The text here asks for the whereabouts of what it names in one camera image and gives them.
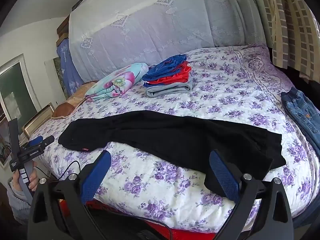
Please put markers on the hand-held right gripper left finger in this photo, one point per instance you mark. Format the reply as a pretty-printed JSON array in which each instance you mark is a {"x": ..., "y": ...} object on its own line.
[{"x": 96, "y": 177}]

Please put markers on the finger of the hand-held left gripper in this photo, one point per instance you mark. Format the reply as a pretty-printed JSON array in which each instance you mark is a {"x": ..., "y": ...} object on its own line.
[
  {"x": 35, "y": 141},
  {"x": 48, "y": 140}
]

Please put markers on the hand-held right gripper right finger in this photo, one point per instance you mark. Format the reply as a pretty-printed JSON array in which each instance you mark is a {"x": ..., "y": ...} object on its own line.
[{"x": 223, "y": 177}]

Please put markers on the black pants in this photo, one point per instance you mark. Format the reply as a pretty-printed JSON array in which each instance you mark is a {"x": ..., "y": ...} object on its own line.
[{"x": 175, "y": 135}]

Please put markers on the person's left hand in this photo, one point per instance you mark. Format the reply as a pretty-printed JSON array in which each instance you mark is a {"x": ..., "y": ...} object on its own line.
[{"x": 33, "y": 177}]

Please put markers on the brown pillow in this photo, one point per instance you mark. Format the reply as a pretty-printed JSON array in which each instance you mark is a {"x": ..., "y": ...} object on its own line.
[{"x": 62, "y": 110}]

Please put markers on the bed with purple floral sheet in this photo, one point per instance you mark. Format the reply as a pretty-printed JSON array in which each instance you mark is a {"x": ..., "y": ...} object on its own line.
[{"x": 175, "y": 180}]

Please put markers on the tan patterned pillow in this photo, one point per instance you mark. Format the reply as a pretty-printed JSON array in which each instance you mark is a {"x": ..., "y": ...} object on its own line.
[{"x": 78, "y": 92}]

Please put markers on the red cloth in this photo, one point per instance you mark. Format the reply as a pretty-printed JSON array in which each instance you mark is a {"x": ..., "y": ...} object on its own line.
[{"x": 187, "y": 233}]

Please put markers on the green landscape poster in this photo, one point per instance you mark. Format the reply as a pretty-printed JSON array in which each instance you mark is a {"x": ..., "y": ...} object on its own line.
[{"x": 58, "y": 72}]

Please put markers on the blue printed cloth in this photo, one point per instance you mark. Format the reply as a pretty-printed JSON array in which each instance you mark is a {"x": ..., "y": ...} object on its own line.
[{"x": 67, "y": 65}]

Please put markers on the folded floral blanket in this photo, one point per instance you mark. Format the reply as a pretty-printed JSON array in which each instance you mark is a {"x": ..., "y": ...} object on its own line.
[{"x": 117, "y": 80}]

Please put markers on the blue jeans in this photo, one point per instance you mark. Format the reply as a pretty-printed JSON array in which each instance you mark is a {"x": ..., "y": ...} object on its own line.
[{"x": 300, "y": 110}]

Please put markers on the grey folded sweatshirt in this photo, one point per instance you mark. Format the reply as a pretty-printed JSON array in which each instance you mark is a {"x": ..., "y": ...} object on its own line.
[{"x": 167, "y": 90}]

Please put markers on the folded red garment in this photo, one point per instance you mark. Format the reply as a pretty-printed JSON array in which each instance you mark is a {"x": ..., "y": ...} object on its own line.
[{"x": 180, "y": 76}]

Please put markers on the brown wooden boxes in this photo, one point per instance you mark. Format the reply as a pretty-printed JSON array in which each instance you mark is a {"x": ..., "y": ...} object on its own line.
[{"x": 62, "y": 30}]

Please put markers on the folded blue garment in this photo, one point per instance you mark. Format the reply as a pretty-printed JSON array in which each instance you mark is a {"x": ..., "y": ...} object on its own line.
[{"x": 162, "y": 68}]

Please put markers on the dark box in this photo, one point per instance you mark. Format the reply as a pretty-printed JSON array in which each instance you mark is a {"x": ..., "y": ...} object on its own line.
[{"x": 81, "y": 2}]

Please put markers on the checked curtain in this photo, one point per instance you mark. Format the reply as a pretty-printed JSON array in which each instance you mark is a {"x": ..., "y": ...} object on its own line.
[{"x": 287, "y": 30}]

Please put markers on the white lace cover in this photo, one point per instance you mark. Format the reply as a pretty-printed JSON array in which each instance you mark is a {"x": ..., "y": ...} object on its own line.
[{"x": 162, "y": 25}]

